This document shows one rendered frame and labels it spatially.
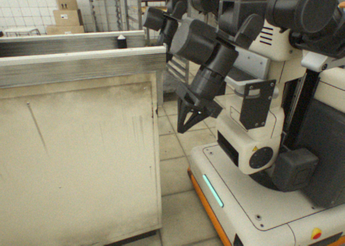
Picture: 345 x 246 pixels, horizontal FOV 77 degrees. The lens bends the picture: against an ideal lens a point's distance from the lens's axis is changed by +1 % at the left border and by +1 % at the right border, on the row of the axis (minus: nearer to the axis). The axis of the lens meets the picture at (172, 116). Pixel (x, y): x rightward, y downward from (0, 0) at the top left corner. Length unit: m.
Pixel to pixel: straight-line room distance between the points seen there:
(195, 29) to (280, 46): 0.33
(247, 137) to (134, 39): 0.57
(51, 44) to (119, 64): 0.36
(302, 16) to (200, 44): 0.19
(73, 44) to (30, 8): 4.15
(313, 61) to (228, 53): 0.25
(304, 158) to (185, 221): 0.67
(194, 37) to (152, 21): 0.43
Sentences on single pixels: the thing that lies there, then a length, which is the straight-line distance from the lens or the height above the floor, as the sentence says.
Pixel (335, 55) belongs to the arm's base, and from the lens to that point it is 0.58.
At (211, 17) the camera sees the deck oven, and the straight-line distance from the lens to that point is 4.17.
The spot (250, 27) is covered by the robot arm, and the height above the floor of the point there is 0.99.
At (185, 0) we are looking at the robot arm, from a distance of 0.83.
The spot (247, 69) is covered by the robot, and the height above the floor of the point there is 0.82.
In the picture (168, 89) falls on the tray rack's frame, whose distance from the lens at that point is 2.26.
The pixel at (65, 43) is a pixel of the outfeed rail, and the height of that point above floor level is 0.87.
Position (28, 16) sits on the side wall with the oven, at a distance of 5.08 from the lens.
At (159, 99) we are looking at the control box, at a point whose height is 0.72.
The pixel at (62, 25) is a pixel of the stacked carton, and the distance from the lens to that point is 4.57.
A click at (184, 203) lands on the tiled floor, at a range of 1.32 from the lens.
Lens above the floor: 1.05
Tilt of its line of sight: 31 degrees down
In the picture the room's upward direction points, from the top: straight up
